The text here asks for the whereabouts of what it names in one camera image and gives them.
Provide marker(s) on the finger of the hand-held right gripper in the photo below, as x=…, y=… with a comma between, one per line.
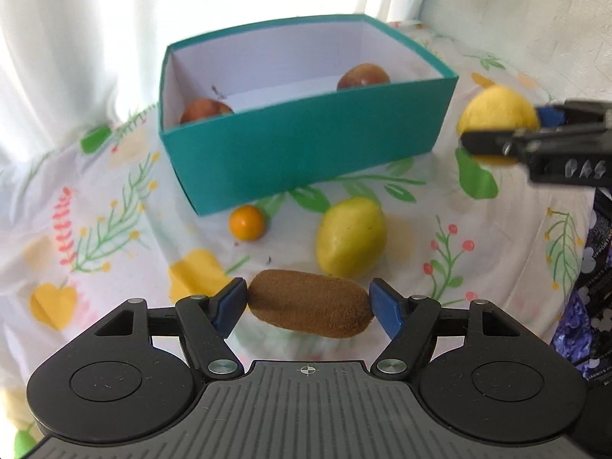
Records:
x=487, y=142
x=550, y=115

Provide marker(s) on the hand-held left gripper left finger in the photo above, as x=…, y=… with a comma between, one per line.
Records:
x=229, y=308

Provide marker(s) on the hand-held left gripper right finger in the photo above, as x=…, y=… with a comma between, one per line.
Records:
x=387, y=311

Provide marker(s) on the small orange citrus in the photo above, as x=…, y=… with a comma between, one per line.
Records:
x=246, y=222

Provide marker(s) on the dark red apple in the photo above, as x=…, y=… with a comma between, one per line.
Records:
x=205, y=111

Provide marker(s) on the white curtain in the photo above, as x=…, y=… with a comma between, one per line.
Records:
x=71, y=33

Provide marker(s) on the teal cardboard box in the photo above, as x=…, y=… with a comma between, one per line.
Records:
x=287, y=153

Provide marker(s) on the purple printed packet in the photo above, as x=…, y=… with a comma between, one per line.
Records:
x=593, y=306

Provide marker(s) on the yellow lemon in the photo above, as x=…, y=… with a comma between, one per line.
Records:
x=351, y=236

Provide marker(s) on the fruit printed tablecloth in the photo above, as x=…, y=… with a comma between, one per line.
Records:
x=119, y=258

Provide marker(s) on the brown kiwi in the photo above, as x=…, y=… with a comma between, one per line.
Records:
x=311, y=303

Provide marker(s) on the yellow pear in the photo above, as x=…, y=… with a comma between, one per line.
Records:
x=497, y=110

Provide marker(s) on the light red apple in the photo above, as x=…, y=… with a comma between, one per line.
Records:
x=363, y=77

